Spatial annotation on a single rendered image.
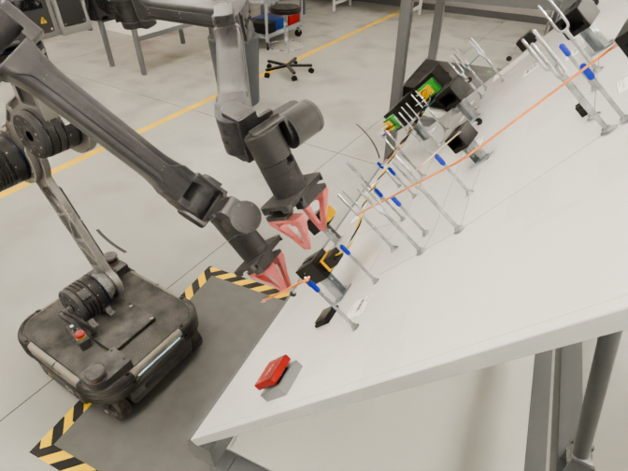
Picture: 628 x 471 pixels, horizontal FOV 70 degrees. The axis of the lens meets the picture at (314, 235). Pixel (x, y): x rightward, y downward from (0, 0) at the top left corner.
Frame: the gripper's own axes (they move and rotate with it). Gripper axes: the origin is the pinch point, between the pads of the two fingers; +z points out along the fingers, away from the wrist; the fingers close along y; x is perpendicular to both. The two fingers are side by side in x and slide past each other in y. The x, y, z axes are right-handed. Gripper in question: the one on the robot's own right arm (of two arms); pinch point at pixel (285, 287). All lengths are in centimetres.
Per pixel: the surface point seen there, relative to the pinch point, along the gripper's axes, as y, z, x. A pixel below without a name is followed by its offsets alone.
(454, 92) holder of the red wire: 55, -6, -25
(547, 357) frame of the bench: 30, 56, -22
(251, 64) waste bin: 278, -76, 215
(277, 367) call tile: -20.2, 1.5, -14.0
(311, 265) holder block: -1.9, -3.6, -13.1
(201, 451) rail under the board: -28.8, 13.0, 15.1
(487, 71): 132, 8, -7
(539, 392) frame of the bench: 19, 55, -22
